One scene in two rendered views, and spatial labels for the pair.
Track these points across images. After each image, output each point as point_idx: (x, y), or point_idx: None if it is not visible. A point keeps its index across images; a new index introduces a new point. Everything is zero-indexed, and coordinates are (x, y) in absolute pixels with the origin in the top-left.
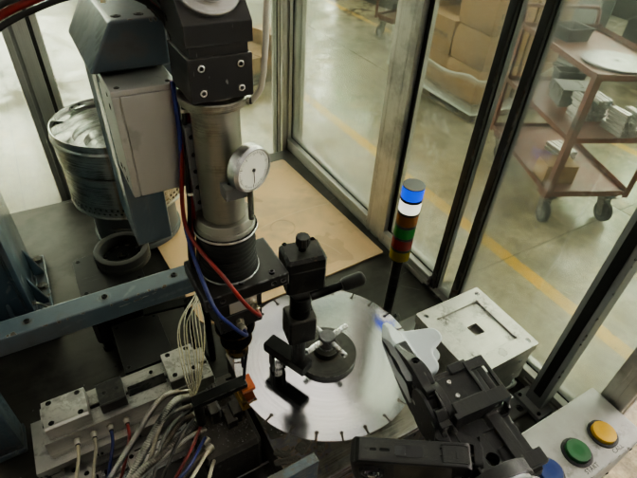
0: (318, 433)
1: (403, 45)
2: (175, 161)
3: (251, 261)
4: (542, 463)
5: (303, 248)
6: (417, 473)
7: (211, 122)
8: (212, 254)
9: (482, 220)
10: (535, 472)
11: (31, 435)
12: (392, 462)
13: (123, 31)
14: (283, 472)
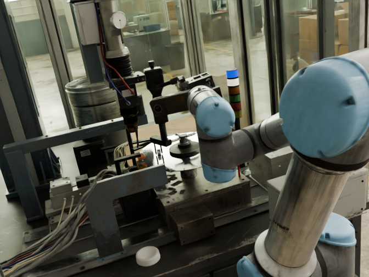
0: (181, 188)
1: (233, 17)
2: (98, 31)
3: (129, 70)
4: (217, 88)
5: (151, 66)
6: (173, 103)
7: (105, 6)
8: (112, 64)
9: (281, 91)
10: None
11: (45, 213)
12: (162, 98)
13: None
14: (147, 167)
